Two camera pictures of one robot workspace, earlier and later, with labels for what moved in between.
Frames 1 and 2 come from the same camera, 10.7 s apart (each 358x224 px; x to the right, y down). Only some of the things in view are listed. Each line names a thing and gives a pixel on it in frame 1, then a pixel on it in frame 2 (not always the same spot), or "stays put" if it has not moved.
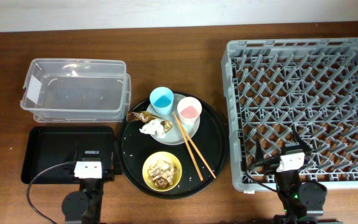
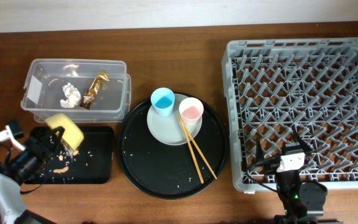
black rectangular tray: (50, 152) stays put
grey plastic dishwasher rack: (325, 89) stays put
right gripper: (272, 160) stays put
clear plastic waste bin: (74, 90) stays put
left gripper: (108, 170) → (45, 144)
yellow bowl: (161, 155) → (73, 135)
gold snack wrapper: (143, 116) → (88, 98)
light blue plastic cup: (161, 99) stays put
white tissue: (155, 127) → (73, 96)
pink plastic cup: (189, 109) stays put
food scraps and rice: (162, 173) → (58, 170)
